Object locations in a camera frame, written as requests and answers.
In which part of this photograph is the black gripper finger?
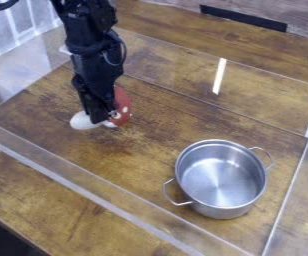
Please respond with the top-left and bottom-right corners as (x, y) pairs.
(73, 81), (105, 124)
(100, 95), (117, 120)

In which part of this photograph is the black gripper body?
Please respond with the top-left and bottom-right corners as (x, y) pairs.
(71, 49), (124, 100)

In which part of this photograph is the brown and white plush mushroom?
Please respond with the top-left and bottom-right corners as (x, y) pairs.
(69, 86), (132, 130)

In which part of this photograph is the silver pot with handles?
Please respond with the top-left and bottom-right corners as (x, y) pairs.
(161, 139), (274, 220)

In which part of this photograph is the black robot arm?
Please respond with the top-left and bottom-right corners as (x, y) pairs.
(49, 0), (127, 124)

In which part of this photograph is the clear acrylic triangular stand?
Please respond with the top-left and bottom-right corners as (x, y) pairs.
(59, 45), (71, 55)

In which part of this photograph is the clear acrylic front barrier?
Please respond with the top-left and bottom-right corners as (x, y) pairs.
(0, 127), (252, 256)

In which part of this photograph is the black bar on table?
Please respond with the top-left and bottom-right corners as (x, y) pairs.
(199, 5), (287, 32)

